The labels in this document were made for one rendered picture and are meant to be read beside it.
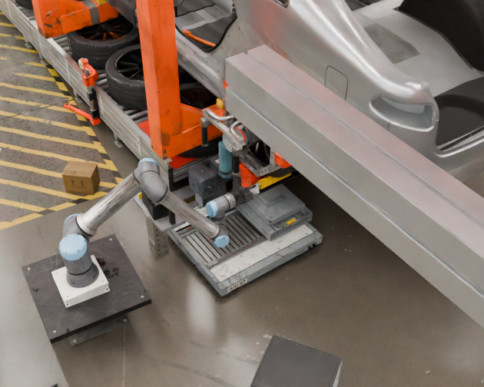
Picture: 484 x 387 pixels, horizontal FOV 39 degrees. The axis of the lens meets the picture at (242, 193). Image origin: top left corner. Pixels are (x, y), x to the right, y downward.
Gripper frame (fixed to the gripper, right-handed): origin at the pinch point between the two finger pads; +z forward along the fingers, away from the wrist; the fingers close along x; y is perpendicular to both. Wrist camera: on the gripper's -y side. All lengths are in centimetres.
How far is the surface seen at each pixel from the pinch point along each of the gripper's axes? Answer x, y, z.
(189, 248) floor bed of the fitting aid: -56, 23, -38
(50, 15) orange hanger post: -176, -188, -24
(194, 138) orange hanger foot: -49, -43, -6
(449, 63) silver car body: 24, -21, 157
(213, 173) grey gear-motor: -52, -16, -1
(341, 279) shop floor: -10, 80, 33
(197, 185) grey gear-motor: -55, -13, -15
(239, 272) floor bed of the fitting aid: -31, 49, -23
